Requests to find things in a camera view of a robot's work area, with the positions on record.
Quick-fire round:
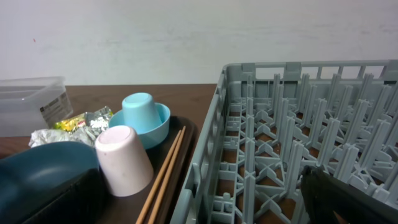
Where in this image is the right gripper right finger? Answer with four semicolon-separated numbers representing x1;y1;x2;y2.
300;166;397;224

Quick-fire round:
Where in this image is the grey dishwasher rack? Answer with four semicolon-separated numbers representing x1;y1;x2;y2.
170;60;397;223

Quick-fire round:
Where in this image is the crumpled silver foil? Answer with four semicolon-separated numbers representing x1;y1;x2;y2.
84;106;113;137

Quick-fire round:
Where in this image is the pink cup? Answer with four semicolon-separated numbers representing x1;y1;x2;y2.
95;126;154;197

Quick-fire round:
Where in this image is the light blue small bowl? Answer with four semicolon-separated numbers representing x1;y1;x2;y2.
108;103;171;150

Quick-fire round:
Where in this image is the clear plastic container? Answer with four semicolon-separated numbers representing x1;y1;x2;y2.
1;77;73;137

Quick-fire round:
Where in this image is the right wooden chopstick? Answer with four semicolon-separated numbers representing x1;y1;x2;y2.
148;126;186;224

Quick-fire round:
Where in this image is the dark blue bowl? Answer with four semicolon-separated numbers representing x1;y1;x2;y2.
1;142;100;223

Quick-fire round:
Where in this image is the wooden chopstick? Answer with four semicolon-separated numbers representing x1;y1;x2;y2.
148;126;186;224
136;130;182;224

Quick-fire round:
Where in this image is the crumpled white tissue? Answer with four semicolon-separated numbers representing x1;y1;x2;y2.
29;128;96;147

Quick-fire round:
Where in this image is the brown serving tray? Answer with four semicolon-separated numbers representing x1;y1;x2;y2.
96;116;197;223

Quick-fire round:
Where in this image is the light blue cup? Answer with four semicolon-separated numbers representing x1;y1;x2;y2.
122;92;162;134

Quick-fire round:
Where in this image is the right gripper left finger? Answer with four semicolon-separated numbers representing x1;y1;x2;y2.
22;169;103;223

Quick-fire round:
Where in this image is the left wooden chopstick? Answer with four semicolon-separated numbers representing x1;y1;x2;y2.
136;130;182;224

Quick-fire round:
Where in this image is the yellow green snack wrapper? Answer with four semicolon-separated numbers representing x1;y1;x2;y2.
53;113;86;133

